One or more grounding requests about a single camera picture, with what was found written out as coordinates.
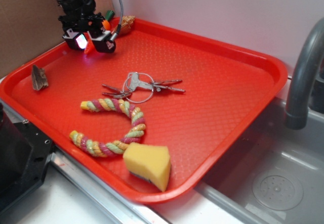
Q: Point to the grey toy sink basin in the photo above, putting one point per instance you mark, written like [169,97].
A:
[271,174]

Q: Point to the silver key bunch on ring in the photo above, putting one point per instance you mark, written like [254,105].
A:
[136,81]

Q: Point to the yellow sponge wedge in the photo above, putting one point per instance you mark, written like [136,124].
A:
[149,162]

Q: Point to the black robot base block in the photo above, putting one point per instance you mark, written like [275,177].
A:
[25,154]

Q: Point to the tan spiral seashell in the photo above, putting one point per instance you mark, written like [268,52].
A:
[126,24]

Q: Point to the grey toy faucet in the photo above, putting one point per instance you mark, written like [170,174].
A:
[306,87]

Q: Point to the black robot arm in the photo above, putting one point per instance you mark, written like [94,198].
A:
[80,18]

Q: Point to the brown wood bark piece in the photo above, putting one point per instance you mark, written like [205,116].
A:
[39,78]

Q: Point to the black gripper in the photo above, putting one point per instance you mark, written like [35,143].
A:
[80,17]

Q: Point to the multicoloured braided rope toy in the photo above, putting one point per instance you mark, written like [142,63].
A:
[120,123]

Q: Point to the red plastic tray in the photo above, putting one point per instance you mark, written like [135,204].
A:
[226,89]

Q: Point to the orange toy carrot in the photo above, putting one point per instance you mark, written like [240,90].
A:
[89,48]

